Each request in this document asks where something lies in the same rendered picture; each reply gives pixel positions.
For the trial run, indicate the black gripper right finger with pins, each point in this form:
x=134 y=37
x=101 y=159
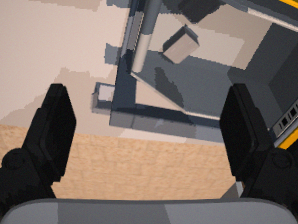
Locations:
x=270 y=171

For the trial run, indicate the orange flat bar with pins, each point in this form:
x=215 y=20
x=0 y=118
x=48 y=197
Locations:
x=293 y=136

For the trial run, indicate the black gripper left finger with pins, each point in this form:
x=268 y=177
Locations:
x=43 y=155

